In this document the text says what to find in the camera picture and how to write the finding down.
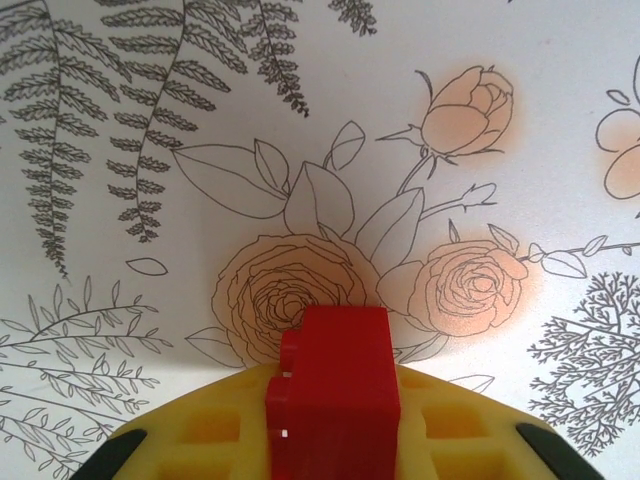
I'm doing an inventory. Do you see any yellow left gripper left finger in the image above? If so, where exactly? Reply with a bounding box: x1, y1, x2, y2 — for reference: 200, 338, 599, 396
84, 363, 282, 480

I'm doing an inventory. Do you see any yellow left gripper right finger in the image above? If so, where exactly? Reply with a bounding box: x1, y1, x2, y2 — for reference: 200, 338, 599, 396
393, 363, 601, 480

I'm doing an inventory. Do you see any red lego brick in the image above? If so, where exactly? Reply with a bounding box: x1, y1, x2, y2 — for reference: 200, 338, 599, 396
264, 305, 404, 480

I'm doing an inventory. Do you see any floral patterned table cover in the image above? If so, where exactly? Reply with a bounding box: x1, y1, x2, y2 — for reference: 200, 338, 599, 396
0, 0, 640, 480

